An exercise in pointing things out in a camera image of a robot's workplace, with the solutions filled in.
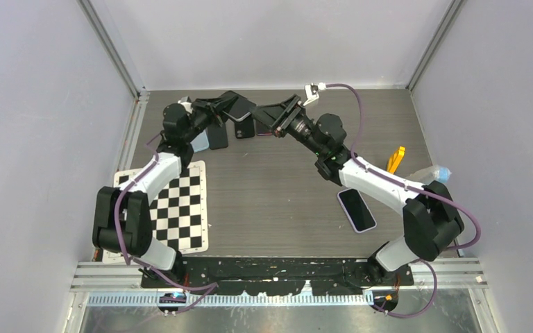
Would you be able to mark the yellow plastic tool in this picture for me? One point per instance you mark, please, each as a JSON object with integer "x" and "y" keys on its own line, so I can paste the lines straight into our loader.
{"x": 395, "y": 160}

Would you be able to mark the checkerboard calibration mat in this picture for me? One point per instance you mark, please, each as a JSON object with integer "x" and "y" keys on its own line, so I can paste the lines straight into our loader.
{"x": 179, "y": 213}

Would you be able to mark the black camera-hole case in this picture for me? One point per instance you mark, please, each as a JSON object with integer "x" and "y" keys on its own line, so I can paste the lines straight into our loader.
{"x": 244, "y": 129}

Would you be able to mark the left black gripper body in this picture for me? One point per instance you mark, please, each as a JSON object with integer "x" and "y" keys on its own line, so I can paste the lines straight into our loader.
{"x": 204, "y": 114}

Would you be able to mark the light blue case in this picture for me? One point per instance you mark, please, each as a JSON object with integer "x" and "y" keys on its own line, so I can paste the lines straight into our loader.
{"x": 200, "y": 142}

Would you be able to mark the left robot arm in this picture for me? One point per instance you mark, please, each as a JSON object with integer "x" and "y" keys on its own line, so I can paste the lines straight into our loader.
{"x": 122, "y": 221}

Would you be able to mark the blue plastic bag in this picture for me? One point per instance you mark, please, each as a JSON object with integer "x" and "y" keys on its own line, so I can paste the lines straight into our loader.
{"x": 429, "y": 174}

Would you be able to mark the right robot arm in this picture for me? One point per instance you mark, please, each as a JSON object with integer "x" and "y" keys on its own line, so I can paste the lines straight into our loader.
{"x": 430, "y": 221}

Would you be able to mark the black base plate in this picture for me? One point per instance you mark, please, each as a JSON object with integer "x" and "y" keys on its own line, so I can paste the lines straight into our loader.
{"x": 277, "y": 276}

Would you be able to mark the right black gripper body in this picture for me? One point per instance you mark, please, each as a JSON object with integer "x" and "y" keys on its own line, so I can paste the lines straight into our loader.
{"x": 297, "y": 107}

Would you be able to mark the phone with pink case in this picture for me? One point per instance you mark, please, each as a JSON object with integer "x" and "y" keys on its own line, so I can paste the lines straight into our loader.
{"x": 240, "y": 109}

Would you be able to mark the phone with lilac case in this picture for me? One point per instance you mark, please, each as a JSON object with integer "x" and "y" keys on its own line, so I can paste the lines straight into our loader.
{"x": 356, "y": 210}

